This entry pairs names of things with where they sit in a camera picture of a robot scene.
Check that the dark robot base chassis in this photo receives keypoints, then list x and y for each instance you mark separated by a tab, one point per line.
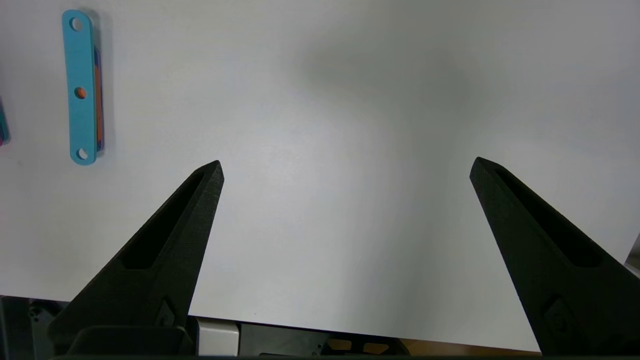
290	342

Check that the white block on chassis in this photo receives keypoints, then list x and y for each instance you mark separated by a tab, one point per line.
217	337

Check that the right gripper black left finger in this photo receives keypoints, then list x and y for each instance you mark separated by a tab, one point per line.
165	260

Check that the long blue flat bar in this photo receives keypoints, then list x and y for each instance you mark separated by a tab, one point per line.
80	60

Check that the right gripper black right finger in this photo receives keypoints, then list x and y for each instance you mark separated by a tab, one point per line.
565	290

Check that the pink flat bar with holes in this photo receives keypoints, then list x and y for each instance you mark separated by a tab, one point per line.
3	125

